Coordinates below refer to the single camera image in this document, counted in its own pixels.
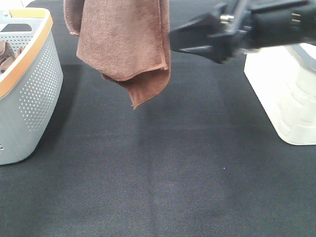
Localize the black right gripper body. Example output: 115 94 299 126
208 0 316 64

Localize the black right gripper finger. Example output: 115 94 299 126
169 12 223 38
170 45 214 58

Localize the brown microfibre towel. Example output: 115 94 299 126
63 0 171 107

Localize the brown towel in basket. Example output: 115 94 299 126
0 41 24 75

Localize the white plastic storage box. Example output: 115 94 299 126
244 43 316 145

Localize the black table mat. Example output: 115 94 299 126
0 0 316 237

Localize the grey perforated laundry basket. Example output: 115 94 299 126
0 7 63 165

